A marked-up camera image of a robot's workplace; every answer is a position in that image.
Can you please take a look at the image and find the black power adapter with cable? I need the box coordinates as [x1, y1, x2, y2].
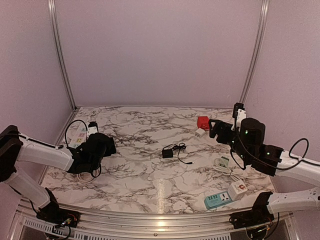
[161, 142, 193, 165]

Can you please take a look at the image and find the small white charger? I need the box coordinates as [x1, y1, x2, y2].
[195, 128, 206, 138]

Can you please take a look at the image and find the pink cable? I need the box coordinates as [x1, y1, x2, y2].
[76, 172, 97, 184]

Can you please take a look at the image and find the teal power strip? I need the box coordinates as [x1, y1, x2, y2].
[204, 191, 233, 210]

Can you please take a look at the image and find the aluminium front rail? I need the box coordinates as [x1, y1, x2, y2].
[6, 199, 299, 240]

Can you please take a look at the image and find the green white plug adapter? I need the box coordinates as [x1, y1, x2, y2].
[215, 156, 229, 168]

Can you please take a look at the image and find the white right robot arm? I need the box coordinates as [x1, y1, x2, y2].
[208, 118, 320, 224]

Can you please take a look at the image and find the white power strip cable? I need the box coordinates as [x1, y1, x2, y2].
[212, 162, 247, 182]

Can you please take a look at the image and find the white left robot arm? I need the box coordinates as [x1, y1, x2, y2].
[0, 125, 117, 224]

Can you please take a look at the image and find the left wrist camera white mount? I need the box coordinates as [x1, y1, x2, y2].
[86, 121, 99, 137]

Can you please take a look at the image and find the aluminium frame post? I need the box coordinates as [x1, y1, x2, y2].
[48, 0, 77, 112]
[239, 0, 270, 104]

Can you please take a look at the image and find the white strip cable plug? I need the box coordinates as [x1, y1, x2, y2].
[86, 110, 97, 124]

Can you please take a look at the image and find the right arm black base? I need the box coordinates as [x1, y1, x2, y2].
[229, 191, 275, 229]

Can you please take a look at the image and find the red cube socket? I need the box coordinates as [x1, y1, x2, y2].
[196, 116, 210, 131]

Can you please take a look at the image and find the right aluminium frame post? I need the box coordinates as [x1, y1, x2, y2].
[239, 0, 270, 104]

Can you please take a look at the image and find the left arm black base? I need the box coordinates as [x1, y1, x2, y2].
[36, 187, 80, 228]

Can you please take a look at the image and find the left aluminium frame post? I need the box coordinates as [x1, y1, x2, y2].
[48, 0, 77, 112]

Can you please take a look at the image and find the white multicolour power strip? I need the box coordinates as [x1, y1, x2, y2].
[68, 126, 88, 149]

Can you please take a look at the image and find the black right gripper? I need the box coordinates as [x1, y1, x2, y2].
[208, 119, 252, 163]

